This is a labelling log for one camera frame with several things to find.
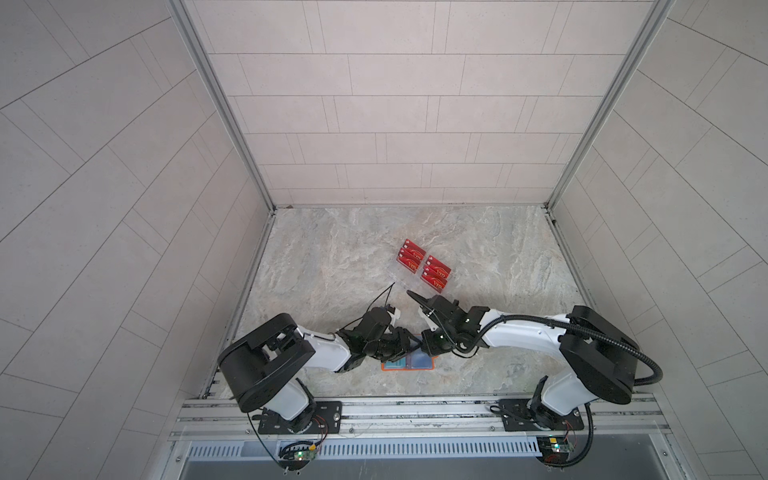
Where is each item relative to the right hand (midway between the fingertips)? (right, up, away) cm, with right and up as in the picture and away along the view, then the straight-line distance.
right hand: (420, 354), depth 82 cm
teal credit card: (-6, -1, -3) cm, 7 cm away
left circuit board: (-29, -16, -17) cm, 37 cm away
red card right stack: (+5, +21, +7) cm, 23 cm away
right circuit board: (+30, -16, -14) cm, 37 cm away
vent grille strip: (-13, -16, -14) cm, 25 cm away
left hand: (+2, +2, -2) cm, 3 cm away
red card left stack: (-2, +26, +11) cm, 29 cm away
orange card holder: (-1, 0, -3) cm, 3 cm away
